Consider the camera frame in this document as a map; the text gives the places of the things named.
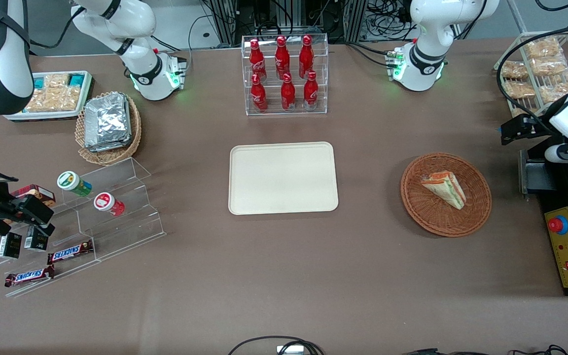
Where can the triangle sandwich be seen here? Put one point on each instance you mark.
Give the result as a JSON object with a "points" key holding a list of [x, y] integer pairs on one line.
{"points": [[445, 188]]}

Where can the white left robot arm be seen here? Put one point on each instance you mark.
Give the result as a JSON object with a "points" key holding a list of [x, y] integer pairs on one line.
{"points": [[427, 29]]}

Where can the white plastic snack tray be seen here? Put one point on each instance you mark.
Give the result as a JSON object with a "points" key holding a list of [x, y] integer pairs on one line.
{"points": [[42, 116]]}

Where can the light tan wicker basket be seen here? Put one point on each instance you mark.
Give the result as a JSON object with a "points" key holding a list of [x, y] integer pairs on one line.
{"points": [[109, 157]]}

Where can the brown round wicker basket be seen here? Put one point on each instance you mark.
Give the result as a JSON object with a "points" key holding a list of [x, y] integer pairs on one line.
{"points": [[437, 219]]}

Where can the beige rectangular tray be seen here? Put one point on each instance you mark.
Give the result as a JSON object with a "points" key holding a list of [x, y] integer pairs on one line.
{"points": [[283, 178]]}

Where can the small black box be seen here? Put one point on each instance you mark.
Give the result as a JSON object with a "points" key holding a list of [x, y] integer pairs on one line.
{"points": [[36, 240], [9, 245]]}

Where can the grey metal box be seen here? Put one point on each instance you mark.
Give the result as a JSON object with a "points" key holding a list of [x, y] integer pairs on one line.
{"points": [[535, 177]]}

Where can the brown chocolate box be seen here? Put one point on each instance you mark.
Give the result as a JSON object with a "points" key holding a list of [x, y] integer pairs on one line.
{"points": [[40, 192]]}

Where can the brown Snickers bar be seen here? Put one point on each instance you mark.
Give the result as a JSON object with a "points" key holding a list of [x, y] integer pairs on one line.
{"points": [[29, 276], [69, 252]]}

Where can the red emergency stop button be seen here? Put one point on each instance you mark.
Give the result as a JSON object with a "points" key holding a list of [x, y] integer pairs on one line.
{"points": [[557, 225]]}

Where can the green can with white lid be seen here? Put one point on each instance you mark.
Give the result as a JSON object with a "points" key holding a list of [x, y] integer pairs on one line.
{"points": [[73, 182]]}

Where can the red can with white lid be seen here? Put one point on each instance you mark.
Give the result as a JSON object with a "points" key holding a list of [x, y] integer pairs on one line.
{"points": [[107, 203]]}

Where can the clear acrylic stepped display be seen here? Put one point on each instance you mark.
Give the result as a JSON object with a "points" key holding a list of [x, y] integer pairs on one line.
{"points": [[131, 231]]}

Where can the clear bag of crackers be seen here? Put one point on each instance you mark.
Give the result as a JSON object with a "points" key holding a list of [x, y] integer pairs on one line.
{"points": [[52, 99], [57, 81]]}

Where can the silver foil pack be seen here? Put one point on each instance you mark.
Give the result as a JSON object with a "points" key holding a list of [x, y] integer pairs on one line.
{"points": [[111, 148], [106, 118]]}

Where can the teal snack packet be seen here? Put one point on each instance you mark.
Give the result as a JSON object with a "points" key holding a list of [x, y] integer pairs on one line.
{"points": [[40, 83]]}

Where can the clear acrylic bottle rack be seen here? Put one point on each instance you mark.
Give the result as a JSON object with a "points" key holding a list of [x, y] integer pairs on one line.
{"points": [[323, 74]]}

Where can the red cola bottle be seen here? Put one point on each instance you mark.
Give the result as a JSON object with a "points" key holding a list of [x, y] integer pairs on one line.
{"points": [[282, 58], [306, 58], [259, 94], [257, 60], [310, 92], [288, 94]]}

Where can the small grey device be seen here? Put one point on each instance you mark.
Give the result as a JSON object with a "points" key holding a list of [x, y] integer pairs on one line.
{"points": [[290, 350]]}

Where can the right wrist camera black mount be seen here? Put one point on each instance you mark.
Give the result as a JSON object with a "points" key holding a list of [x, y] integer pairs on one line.
{"points": [[30, 209]]}

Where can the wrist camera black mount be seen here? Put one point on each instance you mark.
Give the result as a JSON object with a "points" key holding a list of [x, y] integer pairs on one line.
{"points": [[30, 209], [525, 129]]}

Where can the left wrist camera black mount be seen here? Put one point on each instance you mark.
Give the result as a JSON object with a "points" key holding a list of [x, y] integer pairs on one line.
{"points": [[525, 129]]}

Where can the aluminium frame rack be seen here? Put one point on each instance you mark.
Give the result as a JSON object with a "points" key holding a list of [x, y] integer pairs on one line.
{"points": [[225, 19]]}

